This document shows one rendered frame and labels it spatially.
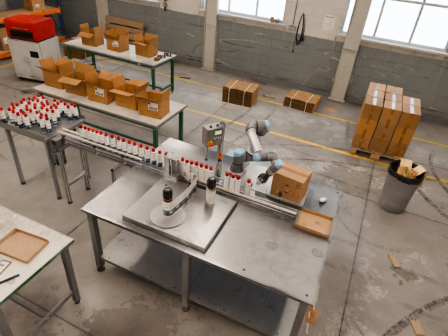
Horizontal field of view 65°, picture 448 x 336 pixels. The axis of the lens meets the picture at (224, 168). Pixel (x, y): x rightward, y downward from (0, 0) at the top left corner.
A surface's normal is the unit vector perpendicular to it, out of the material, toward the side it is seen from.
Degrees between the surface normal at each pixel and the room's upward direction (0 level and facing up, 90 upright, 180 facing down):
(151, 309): 0
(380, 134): 92
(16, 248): 0
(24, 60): 90
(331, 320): 0
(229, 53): 90
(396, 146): 87
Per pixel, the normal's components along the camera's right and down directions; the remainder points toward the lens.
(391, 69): -0.42, 0.48
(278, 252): 0.07, -0.82
